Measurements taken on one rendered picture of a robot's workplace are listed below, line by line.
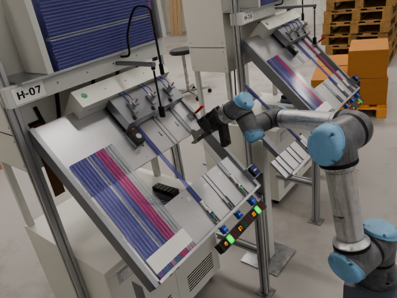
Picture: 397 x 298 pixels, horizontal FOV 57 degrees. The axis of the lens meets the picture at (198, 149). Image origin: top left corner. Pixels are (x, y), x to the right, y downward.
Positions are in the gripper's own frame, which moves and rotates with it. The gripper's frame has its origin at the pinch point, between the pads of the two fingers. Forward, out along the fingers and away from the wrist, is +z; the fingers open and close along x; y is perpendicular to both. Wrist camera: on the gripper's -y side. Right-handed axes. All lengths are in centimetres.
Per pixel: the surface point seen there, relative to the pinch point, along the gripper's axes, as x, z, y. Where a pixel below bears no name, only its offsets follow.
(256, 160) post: -34.4, 9.2, -26.0
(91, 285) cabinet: 60, 45, -26
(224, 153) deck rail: -8.0, -0.4, -11.8
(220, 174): 3.8, -2.2, -17.9
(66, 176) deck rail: 60, 2, 15
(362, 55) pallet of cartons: -271, 24, -20
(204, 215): 24.9, -3.7, -26.3
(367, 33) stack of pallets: -462, 73, -6
